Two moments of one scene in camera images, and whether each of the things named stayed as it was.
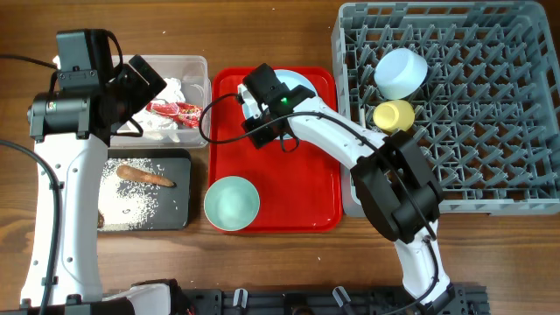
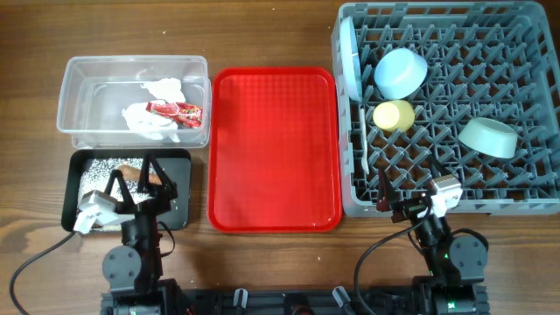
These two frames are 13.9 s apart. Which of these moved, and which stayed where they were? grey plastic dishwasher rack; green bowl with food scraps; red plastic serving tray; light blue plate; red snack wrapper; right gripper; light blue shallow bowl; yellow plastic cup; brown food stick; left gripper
Moved: right gripper; left gripper; light blue plate; green bowl with food scraps
Stayed: red plastic serving tray; yellow plastic cup; brown food stick; red snack wrapper; light blue shallow bowl; grey plastic dishwasher rack
